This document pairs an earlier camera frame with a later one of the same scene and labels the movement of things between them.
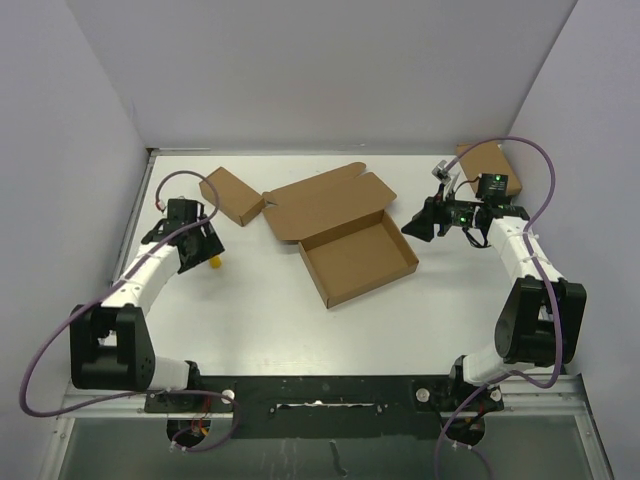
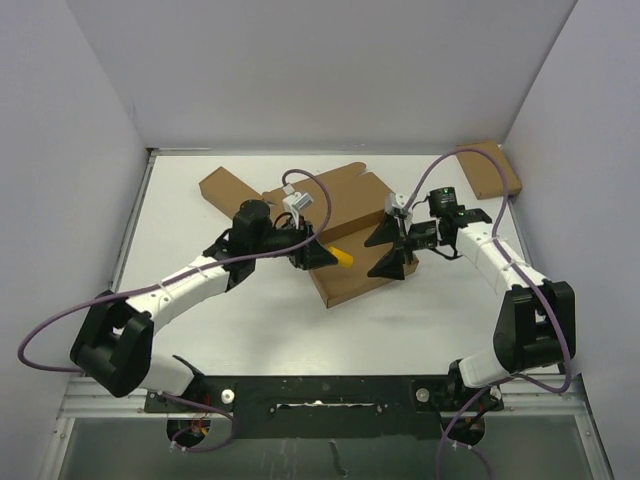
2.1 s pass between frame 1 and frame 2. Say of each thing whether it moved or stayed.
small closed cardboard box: stayed
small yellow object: moved
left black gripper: moved
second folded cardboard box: stayed
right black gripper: moved
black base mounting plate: stayed
